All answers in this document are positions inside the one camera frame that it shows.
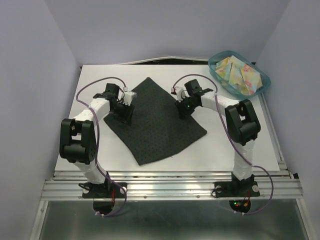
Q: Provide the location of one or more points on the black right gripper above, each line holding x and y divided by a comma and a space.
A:
184, 113

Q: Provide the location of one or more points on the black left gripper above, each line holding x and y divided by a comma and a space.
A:
127, 117

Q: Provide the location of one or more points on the dark dotted skirt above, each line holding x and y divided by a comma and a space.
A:
156, 132

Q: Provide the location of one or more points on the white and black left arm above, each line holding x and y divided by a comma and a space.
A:
78, 142

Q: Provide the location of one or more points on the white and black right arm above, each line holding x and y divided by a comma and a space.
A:
241, 125

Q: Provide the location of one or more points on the teal plastic basket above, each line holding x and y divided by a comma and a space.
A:
227, 53

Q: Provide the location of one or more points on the pastel floral skirt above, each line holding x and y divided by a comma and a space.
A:
239, 75

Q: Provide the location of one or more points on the metal lower shelf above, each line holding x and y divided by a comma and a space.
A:
171, 220

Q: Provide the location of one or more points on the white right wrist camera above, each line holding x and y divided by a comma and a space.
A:
179, 92

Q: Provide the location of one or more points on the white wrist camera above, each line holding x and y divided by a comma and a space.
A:
179, 92
128, 97

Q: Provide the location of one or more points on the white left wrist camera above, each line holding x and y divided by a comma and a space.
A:
128, 97

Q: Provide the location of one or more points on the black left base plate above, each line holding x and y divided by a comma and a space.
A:
101, 191

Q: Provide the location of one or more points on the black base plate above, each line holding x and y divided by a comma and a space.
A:
101, 191
229, 189

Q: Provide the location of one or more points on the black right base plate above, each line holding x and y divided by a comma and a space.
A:
229, 189

